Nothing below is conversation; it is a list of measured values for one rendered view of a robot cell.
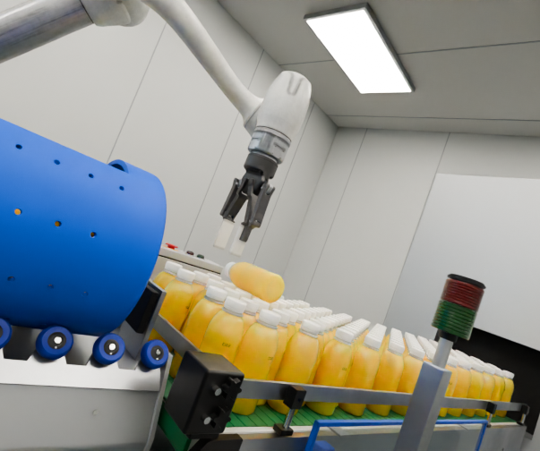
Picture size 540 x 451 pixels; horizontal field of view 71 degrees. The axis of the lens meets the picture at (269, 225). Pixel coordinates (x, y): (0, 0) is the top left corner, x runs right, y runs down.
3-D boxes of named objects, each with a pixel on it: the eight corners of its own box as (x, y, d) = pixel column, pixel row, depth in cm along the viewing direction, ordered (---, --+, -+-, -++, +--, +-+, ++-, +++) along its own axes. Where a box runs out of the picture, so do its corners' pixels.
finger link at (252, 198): (261, 185, 88) (265, 184, 87) (252, 230, 84) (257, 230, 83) (248, 179, 86) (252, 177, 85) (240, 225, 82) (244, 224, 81)
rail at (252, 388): (222, 395, 58) (229, 376, 58) (522, 410, 158) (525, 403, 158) (225, 397, 57) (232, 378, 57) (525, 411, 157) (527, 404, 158)
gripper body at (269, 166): (242, 150, 88) (227, 186, 88) (263, 151, 82) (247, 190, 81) (264, 164, 93) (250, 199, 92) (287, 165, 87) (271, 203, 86)
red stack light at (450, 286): (432, 296, 67) (440, 275, 67) (448, 302, 71) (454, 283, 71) (469, 308, 62) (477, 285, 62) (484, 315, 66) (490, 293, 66)
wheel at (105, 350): (93, 333, 56) (99, 328, 55) (122, 336, 59) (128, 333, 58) (88, 364, 54) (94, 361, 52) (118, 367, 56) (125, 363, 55)
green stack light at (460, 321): (424, 323, 66) (432, 296, 67) (439, 328, 70) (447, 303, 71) (460, 337, 61) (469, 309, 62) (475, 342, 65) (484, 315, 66)
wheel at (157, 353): (140, 339, 61) (146, 336, 60) (165, 343, 63) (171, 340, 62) (137, 369, 58) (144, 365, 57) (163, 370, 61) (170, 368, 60)
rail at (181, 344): (132, 307, 88) (137, 294, 88) (135, 307, 89) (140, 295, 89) (218, 395, 57) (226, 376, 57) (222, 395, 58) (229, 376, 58)
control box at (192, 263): (132, 274, 101) (147, 238, 102) (194, 290, 114) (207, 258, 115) (146, 285, 94) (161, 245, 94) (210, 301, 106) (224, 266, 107)
